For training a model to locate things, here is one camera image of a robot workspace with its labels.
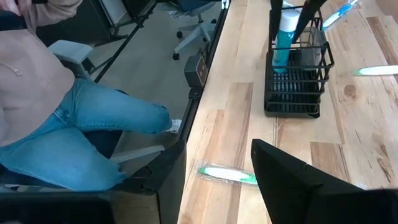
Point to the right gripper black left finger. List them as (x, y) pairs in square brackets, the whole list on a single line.
[(56, 211)]

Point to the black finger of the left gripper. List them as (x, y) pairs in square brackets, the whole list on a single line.
[(275, 18), (308, 15)]

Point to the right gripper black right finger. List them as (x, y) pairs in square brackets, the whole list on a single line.
[(311, 199)]

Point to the teal mouthwash bottle white cap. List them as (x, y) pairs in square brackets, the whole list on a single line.
[(283, 46)]

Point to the blue toothbrush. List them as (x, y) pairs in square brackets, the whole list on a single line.
[(337, 14)]

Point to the green toothbrush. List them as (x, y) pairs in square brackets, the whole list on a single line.
[(379, 70), (224, 173)]

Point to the white office chair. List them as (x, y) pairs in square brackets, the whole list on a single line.
[(196, 31)]

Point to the person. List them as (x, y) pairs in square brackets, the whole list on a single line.
[(93, 105)]

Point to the black metal stand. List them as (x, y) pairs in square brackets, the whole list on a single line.
[(123, 46)]

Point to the grey armrest office chair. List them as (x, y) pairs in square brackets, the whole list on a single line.
[(70, 49)]

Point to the person's hand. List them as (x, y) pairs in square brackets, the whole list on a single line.
[(12, 6)]

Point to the black aluminium table frame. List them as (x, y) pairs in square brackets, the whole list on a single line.
[(188, 121)]

